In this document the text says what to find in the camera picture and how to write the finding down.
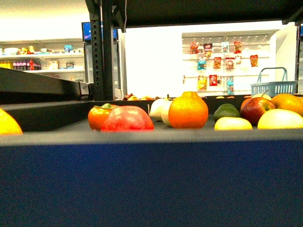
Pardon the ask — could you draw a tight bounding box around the large bumpy orange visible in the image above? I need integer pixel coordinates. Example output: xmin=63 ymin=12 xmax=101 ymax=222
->
xmin=168 ymin=91 xmax=209 ymax=129

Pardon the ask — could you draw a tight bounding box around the white pear lying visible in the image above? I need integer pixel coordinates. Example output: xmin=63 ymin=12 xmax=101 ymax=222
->
xmin=150 ymin=98 xmax=172 ymax=122

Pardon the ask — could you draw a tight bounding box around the red yellow apple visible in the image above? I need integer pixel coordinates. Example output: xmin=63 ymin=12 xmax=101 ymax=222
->
xmin=240 ymin=97 xmax=276 ymax=126

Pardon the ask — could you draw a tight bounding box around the yellow lemon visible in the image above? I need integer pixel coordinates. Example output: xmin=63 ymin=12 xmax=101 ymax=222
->
xmin=214 ymin=117 xmax=253 ymax=131
xmin=257 ymin=109 xmax=303 ymax=130

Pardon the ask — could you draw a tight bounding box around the red apple front left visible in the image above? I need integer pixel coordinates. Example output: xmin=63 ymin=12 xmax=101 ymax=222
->
xmin=101 ymin=105 xmax=154 ymax=132

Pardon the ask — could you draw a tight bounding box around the dark green avocado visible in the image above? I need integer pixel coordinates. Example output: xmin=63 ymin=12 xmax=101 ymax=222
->
xmin=214 ymin=104 xmax=240 ymax=122

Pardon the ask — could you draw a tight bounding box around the persimmon with green calyx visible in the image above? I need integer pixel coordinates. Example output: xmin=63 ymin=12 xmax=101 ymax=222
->
xmin=88 ymin=103 xmax=117 ymax=131

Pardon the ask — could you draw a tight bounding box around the small blue shopping basket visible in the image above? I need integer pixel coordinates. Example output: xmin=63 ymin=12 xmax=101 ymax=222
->
xmin=250 ymin=67 xmax=298 ymax=97

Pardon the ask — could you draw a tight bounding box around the black shelf upright post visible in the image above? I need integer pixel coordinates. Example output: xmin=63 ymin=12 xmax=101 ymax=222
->
xmin=86 ymin=0 xmax=115 ymax=101

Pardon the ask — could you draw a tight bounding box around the orange fruit far left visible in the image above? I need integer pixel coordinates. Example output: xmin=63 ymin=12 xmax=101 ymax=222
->
xmin=0 ymin=109 xmax=23 ymax=135

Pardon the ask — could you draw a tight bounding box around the yellow orange fruit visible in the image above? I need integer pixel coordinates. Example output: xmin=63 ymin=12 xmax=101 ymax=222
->
xmin=271 ymin=94 xmax=303 ymax=116

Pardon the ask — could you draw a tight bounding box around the black fruit display tray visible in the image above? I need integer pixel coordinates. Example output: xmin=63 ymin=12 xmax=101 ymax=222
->
xmin=0 ymin=101 xmax=303 ymax=146

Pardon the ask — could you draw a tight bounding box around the white round pear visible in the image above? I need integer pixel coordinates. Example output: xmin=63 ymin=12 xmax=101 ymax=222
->
xmin=161 ymin=100 xmax=172 ymax=127

